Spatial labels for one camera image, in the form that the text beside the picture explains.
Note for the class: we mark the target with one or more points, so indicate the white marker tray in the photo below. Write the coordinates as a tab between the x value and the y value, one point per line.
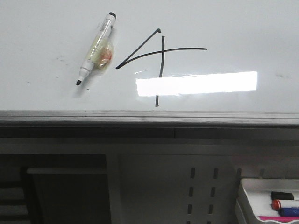
254	198

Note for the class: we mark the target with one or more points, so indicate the white whiteboard with metal frame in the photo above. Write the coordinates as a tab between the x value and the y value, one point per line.
185	62

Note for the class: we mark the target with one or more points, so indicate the blue capped marker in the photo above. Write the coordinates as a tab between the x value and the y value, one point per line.
289	212

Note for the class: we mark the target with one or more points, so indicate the white slotted pegboard panel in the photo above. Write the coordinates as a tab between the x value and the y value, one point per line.
175	185

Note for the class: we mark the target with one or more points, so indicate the white taped whiteboard marker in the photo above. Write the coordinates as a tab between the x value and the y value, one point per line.
100	41

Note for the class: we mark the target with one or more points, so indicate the dark rectangular board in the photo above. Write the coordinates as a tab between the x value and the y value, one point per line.
66	195

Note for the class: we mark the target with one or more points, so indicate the red capped marker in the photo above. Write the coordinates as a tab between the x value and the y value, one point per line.
280	204

